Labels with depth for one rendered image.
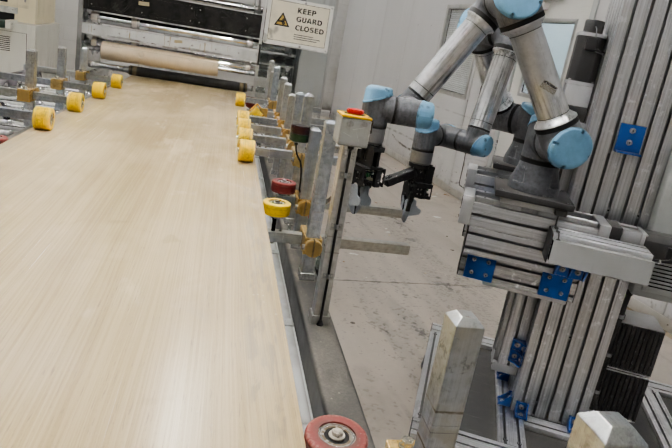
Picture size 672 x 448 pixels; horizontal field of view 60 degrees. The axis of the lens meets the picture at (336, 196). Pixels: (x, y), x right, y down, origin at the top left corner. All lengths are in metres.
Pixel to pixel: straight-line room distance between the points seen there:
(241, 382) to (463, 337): 0.33
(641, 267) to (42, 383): 1.46
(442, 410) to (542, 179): 1.18
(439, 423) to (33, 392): 0.49
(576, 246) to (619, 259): 0.11
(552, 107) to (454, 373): 1.07
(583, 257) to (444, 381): 1.10
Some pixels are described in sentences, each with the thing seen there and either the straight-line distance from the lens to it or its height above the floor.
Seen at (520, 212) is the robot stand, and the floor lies 0.98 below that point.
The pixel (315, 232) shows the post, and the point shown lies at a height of 0.85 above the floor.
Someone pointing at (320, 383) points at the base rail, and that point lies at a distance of 1.26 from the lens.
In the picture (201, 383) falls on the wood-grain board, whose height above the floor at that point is 0.90.
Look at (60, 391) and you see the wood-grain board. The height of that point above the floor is 0.90.
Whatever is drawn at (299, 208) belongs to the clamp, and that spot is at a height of 0.85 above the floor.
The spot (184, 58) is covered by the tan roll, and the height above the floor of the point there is 1.08.
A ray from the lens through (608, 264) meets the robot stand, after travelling 1.77.
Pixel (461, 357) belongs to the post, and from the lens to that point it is 0.70.
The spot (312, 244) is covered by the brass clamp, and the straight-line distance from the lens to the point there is 1.64.
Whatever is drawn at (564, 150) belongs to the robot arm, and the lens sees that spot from 1.67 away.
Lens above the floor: 1.37
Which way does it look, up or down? 15 degrees down
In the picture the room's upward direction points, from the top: 10 degrees clockwise
